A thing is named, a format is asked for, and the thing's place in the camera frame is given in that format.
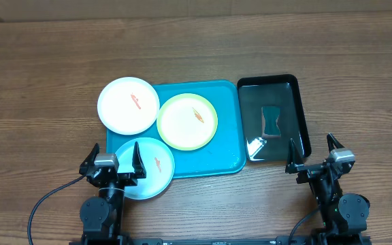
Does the light blue plate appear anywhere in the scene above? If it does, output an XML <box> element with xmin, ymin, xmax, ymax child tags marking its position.
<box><xmin>116</xmin><ymin>137</ymin><xmax>175</xmax><ymax>200</ymax></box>

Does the white pink plate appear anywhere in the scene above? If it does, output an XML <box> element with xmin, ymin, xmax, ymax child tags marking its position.
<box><xmin>97</xmin><ymin>77</ymin><xmax>160</xmax><ymax>135</ymax></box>

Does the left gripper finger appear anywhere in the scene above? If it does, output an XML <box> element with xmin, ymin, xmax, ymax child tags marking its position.
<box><xmin>79</xmin><ymin>143</ymin><xmax>100</xmax><ymax>176</ymax></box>
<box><xmin>132</xmin><ymin>142</ymin><xmax>146</xmax><ymax>179</ymax></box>

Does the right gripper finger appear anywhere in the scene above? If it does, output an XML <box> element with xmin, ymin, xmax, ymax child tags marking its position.
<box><xmin>285</xmin><ymin>138</ymin><xmax>304</xmax><ymax>174</ymax></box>
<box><xmin>327</xmin><ymin>133</ymin><xmax>344</xmax><ymax>152</ymax></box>

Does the yellow green plate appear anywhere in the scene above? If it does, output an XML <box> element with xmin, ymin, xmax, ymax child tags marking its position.
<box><xmin>157</xmin><ymin>93</ymin><xmax>218</xmax><ymax>151</ymax></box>

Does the green scrubbing sponge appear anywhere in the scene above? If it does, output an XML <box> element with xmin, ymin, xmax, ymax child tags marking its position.
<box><xmin>261</xmin><ymin>106</ymin><xmax>281</xmax><ymax>139</ymax></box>

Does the teal plastic tray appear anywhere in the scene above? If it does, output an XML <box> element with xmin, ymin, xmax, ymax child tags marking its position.
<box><xmin>106</xmin><ymin>80</ymin><xmax>246</xmax><ymax>179</ymax></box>

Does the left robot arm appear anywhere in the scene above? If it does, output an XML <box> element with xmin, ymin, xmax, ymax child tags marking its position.
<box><xmin>79</xmin><ymin>143</ymin><xmax>146</xmax><ymax>245</ymax></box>

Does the black water tray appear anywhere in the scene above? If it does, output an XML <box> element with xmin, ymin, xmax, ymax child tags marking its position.
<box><xmin>237</xmin><ymin>74</ymin><xmax>312</xmax><ymax>162</ymax></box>

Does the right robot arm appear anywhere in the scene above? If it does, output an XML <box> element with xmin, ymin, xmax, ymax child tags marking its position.
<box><xmin>285</xmin><ymin>134</ymin><xmax>371</xmax><ymax>244</ymax></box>

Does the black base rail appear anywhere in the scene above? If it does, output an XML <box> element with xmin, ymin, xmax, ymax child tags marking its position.
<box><xmin>68</xmin><ymin>235</ymin><xmax>372</xmax><ymax>245</ymax></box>

